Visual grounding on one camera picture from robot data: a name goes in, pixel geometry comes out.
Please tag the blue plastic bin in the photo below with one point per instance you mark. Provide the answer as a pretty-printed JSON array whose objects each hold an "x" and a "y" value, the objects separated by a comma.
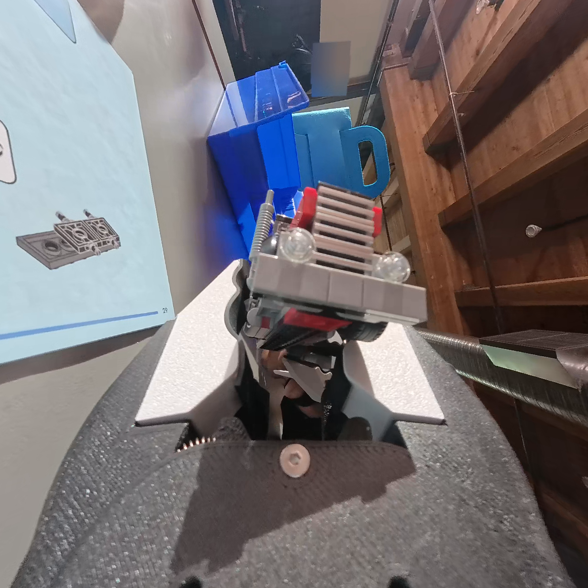
[{"x": 239, "y": 151}]

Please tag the light blue instruction booklet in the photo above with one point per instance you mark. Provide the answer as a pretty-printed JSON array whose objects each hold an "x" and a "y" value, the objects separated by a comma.
[{"x": 69, "y": 138}]

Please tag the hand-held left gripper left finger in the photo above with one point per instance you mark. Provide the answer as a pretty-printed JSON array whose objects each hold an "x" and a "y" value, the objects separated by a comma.
[{"x": 193, "y": 358}]

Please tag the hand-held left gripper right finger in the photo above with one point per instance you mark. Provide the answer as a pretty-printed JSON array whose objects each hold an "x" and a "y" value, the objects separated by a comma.
[{"x": 395, "y": 376}]

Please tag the black metal pipe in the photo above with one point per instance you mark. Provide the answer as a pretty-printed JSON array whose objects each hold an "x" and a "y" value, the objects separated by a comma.
[{"x": 376, "y": 59}]

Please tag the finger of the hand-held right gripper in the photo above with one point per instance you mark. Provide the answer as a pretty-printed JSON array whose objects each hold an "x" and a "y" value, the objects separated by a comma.
[{"x": 310, "y": 377}]

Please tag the grey red toy brick truck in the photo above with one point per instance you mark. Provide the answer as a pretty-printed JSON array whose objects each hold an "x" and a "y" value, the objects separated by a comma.
[{"x": 340, "y": 285}]

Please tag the person's right hand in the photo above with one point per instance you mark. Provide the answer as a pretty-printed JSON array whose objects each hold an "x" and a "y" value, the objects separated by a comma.
[{"x": 296, "y": 393}]

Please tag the wooden shelf unit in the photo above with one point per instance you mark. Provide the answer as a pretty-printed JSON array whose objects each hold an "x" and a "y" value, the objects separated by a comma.
[{"x": 505, "y": 138}]

